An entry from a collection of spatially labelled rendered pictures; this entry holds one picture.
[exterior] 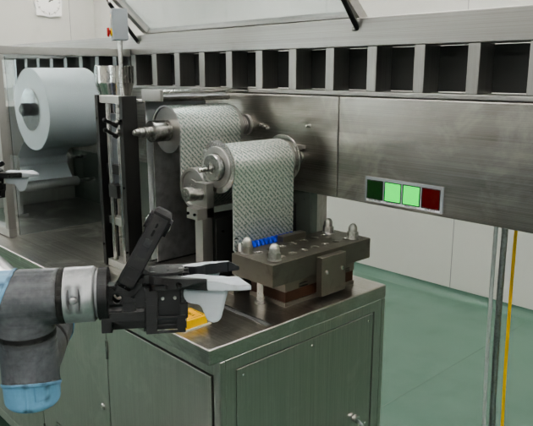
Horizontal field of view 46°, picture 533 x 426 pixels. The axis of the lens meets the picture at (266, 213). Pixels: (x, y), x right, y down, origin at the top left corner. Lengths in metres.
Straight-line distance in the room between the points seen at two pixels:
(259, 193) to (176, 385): 0.57
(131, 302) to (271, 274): 0.78
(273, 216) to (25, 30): 5.87
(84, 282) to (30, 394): 0.17
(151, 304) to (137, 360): 0.95
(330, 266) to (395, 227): 2.99
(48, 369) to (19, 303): 0.10
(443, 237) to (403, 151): 2.79
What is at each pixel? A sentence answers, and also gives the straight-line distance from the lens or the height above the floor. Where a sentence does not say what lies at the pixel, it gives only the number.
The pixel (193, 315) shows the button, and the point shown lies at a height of 0.92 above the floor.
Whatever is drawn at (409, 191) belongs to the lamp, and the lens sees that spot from 1.73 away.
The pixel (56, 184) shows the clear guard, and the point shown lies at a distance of 2.60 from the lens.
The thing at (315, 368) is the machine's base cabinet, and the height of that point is 0.74.
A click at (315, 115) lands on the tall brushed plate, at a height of 1.38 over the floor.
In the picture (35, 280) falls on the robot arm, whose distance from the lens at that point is 0.87.
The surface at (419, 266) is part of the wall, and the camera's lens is 4.65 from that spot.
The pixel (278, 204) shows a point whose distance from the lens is 1.86.
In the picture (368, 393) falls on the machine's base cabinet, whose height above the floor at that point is 0.57.
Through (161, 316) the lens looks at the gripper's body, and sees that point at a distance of 0.86.
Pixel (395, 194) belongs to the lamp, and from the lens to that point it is 1.76.
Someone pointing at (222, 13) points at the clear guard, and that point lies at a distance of 2.24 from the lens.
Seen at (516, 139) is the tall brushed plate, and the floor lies 1.36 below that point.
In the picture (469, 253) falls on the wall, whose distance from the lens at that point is 4.42.
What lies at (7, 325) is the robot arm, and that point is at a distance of 0.89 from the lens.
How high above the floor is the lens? 1.51
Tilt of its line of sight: 13 degrees down
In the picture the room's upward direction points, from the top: straight up
